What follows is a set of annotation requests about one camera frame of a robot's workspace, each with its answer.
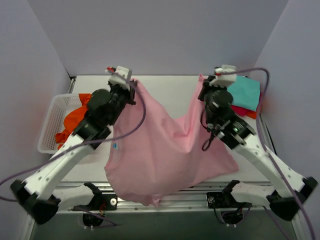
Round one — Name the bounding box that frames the pink t shirt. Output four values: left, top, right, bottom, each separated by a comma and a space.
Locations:
104, 76, 239, 207

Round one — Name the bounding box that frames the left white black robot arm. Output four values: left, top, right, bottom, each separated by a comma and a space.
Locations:
10, 80, 138, 225

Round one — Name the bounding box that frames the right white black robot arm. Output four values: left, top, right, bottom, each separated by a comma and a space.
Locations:
198, 76, 318, 221

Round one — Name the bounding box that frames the magenta folded t shirt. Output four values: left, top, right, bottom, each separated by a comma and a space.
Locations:
231, 94, 261, 117

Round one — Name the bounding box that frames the teal folded t shirt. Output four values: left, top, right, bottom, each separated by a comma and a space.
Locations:
227, 76, 261, 112

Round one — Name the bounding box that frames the orange t shirt in basket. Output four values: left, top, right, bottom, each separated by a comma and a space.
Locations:
55, 93, 91, 150

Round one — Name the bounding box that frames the white plastic basket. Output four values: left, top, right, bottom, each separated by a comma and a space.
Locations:
37, 93, 101, 154

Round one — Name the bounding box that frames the orange folded t shirt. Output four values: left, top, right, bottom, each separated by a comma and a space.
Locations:
245, 109, 257, 120

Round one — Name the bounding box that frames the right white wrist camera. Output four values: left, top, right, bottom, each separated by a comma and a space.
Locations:
209, 64, 237, 87

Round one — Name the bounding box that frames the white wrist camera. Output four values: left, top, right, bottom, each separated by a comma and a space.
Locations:
105, 66, 132, 85
209, 64, 237, 87

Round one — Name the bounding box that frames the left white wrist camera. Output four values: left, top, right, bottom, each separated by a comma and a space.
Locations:
105, 66, 132, 85

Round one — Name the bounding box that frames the right black thin cable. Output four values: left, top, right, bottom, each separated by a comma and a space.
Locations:
201, 112, 226, 152

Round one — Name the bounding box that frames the aluminium rail frame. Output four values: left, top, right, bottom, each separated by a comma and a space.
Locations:
26, 76, 308, 240

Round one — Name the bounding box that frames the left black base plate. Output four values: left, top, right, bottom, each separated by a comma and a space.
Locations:
72, 193, 118, 211

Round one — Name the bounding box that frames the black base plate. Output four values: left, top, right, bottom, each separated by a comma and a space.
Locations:
206, 191, 252, 209
72, 193, 118, 211

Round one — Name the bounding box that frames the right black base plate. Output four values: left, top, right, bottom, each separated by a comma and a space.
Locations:
206, 191, 252, 209

